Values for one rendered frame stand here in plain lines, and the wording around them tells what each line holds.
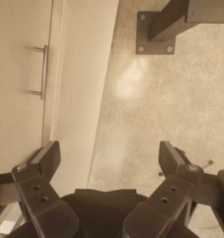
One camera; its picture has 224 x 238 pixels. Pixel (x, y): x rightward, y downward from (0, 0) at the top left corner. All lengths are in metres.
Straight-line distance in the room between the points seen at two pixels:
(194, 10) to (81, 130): 0.51
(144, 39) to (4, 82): 1.16
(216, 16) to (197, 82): 1.04
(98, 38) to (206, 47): 1.11
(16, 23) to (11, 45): 0.05
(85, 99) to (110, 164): 1.11
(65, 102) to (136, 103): 0.90
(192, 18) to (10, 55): 0.44
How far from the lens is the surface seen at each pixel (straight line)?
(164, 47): 1.45
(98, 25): 0.62
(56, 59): 0.60
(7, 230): 1.16
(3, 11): 0.41
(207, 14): 0.55
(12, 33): 0.43
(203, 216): 1.57
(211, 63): 1.60
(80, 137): 0.67
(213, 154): 1.86
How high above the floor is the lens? 1.40
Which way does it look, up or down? 73 degrees down
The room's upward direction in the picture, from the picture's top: 177 degrees counter-clockwise
